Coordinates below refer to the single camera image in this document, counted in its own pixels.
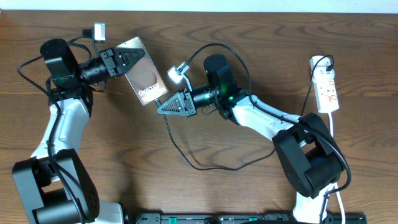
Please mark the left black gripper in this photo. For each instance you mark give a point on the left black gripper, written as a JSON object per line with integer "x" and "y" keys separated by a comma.
{"x": 116, "y": 56}

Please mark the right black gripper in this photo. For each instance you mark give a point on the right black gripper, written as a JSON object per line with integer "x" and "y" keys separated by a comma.
{"x": 185, "y": 109}

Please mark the Galaxy S25 Ultra smartphone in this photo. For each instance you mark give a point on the Galaxy S25 Ultra smartphone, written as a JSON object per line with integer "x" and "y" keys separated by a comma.
{"x": 144, "y": 76}

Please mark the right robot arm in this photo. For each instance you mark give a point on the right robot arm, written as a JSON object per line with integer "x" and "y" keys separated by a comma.
{"x": 308, "y": 154}

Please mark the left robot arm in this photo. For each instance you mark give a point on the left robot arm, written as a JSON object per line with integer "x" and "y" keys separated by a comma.
{"x": 53, "y": 184}

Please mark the white power strip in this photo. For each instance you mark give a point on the white power strip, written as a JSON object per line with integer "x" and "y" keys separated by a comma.
{"x": 323, "y": 79}

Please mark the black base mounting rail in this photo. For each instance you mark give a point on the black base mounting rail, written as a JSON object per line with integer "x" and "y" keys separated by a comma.
{"x": 156, "y": 218}

